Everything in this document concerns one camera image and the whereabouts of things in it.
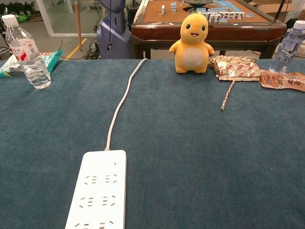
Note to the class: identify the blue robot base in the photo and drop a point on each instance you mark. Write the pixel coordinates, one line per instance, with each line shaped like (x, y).
(114, 45)

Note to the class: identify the white power strip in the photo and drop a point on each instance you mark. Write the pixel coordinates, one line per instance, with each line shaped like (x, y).
(100, 190)

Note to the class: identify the blue table cloth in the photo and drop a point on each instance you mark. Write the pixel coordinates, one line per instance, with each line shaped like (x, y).
(190, 143)

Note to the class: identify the yellow plush toy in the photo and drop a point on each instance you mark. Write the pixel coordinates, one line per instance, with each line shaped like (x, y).
(193, 55)

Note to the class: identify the red white snack packet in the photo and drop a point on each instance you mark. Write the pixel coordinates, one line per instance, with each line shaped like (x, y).
(236, 70)

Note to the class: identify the mahjong tile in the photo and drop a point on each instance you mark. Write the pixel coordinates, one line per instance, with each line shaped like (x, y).
(223, 20)
(249, 15)
(163, 9)
(173, 7)
(212, 18)

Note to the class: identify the wooden pole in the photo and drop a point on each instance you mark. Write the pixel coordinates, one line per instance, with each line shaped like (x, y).
(78, 28)

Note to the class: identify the teal snack bag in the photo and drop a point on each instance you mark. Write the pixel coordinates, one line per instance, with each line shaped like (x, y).
(52, 59)

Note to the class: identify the brown mahjong table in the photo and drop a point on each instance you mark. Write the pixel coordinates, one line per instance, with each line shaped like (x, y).
(238, 31)

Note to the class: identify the brown spouted food pouch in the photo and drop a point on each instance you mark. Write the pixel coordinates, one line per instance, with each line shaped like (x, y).
(278, 81)

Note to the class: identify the water bottle red label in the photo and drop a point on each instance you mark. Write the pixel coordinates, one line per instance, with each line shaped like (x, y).
(31, 64)

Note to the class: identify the water bottle blue label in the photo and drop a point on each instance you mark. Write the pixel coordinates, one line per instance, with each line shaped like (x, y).
(286, 52)

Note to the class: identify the green plants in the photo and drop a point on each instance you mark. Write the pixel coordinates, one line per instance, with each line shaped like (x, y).
(16, 8)

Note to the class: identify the glass partition white frame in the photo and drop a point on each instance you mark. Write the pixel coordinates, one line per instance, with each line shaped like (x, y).
(62, 16)

